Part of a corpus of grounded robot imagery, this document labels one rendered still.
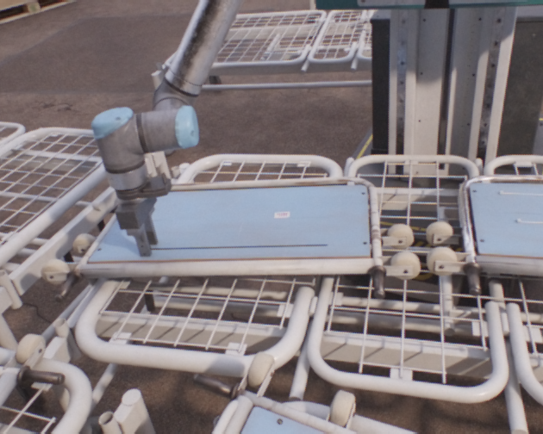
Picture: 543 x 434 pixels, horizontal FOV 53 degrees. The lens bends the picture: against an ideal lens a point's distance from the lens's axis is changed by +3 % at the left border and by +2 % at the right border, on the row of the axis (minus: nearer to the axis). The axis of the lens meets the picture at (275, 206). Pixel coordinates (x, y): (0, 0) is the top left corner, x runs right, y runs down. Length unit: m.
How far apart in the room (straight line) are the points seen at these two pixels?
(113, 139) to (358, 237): 0.60
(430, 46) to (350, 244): 0.78
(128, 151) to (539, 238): 0.92
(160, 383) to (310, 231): 0.76
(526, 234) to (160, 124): 0.84
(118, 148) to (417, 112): 1.06
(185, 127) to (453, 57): 0.94
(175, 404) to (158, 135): 0.89
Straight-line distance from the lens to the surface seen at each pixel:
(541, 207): 1.46
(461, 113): 1.88
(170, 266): 1.31
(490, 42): 1.74
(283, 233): 1.34
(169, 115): 1.20
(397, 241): 1.37
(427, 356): 1.22
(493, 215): 1.40
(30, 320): 2.26
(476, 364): 1.23
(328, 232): 1.33
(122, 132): 1.21
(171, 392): 1.80
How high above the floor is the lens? 1.36
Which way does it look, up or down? 34 degrees down
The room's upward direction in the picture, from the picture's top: 8 degrees counter-clockwise
